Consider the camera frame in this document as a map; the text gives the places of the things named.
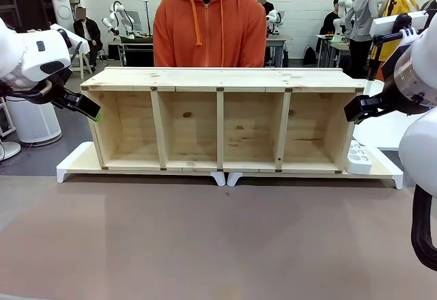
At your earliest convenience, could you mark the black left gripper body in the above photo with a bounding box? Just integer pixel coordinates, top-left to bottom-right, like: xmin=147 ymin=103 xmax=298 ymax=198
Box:
xmin=47 ymin=69 xmax=83 ymax=110

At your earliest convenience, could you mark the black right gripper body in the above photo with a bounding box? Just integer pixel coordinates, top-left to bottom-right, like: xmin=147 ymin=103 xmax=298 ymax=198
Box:
xmin=365 ymin=81 xmax=399 ymax=116

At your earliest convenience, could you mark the white side table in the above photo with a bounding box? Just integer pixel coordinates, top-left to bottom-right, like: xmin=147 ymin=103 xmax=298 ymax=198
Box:
xmin=356 ymin=79 xmax=390 ymax=100

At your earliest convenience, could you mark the white cylindrical air purifier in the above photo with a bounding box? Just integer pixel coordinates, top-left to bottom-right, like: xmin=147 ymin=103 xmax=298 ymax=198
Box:
xmin=5 ymin=95 xmax=63 ymax=144

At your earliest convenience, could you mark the white sawhorse stand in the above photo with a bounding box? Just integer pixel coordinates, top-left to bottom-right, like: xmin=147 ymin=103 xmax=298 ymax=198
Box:
xmin=70 ymin=42 xmax=95 ymax=79

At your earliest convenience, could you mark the white power strip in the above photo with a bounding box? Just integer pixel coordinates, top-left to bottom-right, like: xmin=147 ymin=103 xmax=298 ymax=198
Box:
xmin=345 ymin=139 xmax=373 ymax=174

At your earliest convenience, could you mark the black backpack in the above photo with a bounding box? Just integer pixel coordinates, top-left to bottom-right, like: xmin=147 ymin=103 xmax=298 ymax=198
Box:
xmin=302 ymin=45 xmax=318 ymax=66

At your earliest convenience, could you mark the seated person in black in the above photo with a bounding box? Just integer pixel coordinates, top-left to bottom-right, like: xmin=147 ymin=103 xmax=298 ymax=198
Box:
xmin=73 ymin=5 xmax=103 ymax=72

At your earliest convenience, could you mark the dark background work table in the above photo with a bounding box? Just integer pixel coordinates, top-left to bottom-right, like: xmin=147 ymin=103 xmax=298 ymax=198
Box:
xmin=107 ymin=35 xmax=154 ymax=67

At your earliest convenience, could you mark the white fan base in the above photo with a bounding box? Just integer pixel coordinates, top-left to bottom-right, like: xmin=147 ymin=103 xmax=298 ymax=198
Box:
xmin=0 ymin=139 xmax=22 ymax=161

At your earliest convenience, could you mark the background person in black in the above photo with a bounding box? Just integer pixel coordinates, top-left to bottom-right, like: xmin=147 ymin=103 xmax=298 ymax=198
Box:
xmin=323 ymin=0 xmax=349 ymax=36

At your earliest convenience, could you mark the mannequin in grey shirt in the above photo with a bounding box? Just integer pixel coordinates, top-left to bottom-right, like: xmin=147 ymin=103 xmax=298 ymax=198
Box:
xmin=344 ymin=0 xmax=382 ymax=79

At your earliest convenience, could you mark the white tower air conditioner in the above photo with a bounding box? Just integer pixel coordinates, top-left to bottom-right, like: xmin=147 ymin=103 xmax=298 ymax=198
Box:
xmin=47 ymin=0 xmax=76 ymax=31

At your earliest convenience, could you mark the mannequin in yellow jacket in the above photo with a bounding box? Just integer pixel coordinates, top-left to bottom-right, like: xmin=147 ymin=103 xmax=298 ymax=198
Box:
xmin=370 ymin=0 xmax=421 ymax=79

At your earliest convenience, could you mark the grey background table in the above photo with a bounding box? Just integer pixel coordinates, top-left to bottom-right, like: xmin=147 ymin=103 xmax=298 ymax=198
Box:
xmin=265 ymin=35 xmax=291 ymax=68

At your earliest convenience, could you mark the wooden four-compartment shelf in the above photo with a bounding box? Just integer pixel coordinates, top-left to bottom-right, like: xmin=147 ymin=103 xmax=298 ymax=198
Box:
xmin=80 ymin=67 xmax=365 ymax=173

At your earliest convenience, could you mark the background person in dark top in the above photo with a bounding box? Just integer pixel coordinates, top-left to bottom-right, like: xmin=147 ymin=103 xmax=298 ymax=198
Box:
xmin=256 ymin=0 xmax=276 ymax=16

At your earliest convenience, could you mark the person in orange hoodie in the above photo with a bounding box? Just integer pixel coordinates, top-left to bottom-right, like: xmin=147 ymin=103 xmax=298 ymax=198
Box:
xmin=152 ymin=0 xmax=267 ymax=68

